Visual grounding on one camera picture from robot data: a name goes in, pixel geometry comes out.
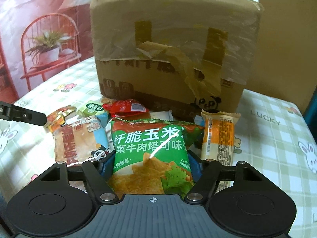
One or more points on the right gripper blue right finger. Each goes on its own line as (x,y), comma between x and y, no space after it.
(195,165)

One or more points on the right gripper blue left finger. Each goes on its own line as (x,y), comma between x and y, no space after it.
(106,166)

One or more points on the green corn chips bag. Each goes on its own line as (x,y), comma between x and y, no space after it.
(151,156)

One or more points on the red triangular snack packet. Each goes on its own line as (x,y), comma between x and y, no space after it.
(125,108)

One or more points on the small green snack packet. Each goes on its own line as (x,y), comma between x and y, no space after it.
(91,108)

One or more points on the orange wrapped snack bar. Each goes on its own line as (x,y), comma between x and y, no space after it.
(218,140)

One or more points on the panda toast bread packet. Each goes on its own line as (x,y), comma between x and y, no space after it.
(83,140)

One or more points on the colourful small snack packet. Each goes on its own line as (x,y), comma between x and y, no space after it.
(57,119)

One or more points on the cracker sandwich packet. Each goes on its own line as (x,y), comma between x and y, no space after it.
(161,116)

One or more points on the plaid bunny tablecloth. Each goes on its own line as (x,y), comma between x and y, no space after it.
(271,135)

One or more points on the red printed backdrop cloth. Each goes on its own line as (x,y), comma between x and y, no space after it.
(40,38)

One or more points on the cardboard box with plastic liner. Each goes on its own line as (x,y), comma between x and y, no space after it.
(185,56)

